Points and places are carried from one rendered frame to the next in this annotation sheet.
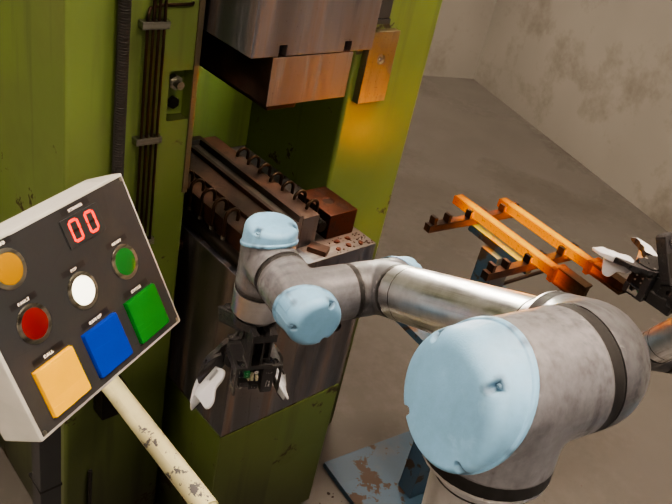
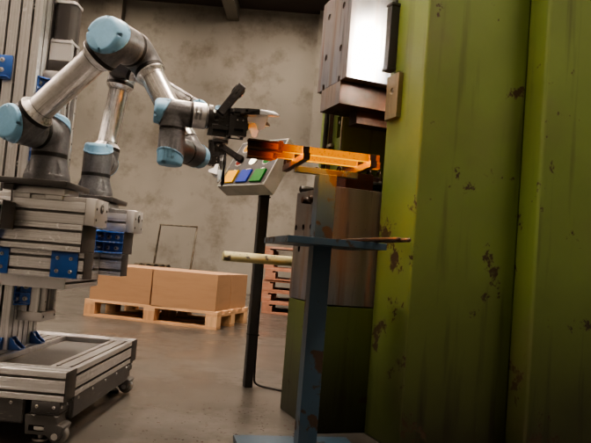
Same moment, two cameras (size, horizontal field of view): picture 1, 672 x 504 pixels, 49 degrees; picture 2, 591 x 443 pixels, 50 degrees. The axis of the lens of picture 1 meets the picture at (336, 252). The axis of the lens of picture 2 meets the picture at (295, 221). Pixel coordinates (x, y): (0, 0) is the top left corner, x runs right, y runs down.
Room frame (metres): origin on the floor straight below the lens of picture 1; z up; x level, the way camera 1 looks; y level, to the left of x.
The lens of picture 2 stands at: (2.50, -2.24, 0.62)
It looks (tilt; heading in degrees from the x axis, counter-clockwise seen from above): 4 degrees up; 118
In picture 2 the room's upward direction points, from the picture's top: 5 degrees clockwise
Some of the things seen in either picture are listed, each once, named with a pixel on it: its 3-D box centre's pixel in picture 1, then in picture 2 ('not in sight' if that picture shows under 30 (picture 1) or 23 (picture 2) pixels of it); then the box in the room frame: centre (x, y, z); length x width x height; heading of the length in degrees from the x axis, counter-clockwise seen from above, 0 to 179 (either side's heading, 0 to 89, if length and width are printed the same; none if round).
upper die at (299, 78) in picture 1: (247, 40); (374, 105); (1.52, 0.28, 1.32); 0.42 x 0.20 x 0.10; 48
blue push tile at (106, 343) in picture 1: (106, 344); (244, 176); (0.87, 0.31, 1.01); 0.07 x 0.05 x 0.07; 163
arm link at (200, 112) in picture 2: not in sight; (200, 115); (1.38, -0.76, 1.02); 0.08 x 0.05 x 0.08; 130
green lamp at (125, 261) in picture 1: (125, 261); not in sight; (0.98, 0.33, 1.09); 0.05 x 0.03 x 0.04; 138
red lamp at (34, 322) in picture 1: (34, 323); not in sight; (0.78, 0.39, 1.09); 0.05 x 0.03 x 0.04; 138
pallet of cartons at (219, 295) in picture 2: not in sight; (171, 294); (-1.16, 2.42, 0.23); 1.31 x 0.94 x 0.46; 20
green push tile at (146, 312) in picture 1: (145, 313); (258, 175); (0.96, 0.28, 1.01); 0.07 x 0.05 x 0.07; 163
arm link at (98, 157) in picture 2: not in sight; (98, 157); (0.53, -0.30, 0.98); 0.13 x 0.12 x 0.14; 125
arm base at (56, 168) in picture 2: not in sight; (47, 168); (0.76, -0.74, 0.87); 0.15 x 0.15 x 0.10
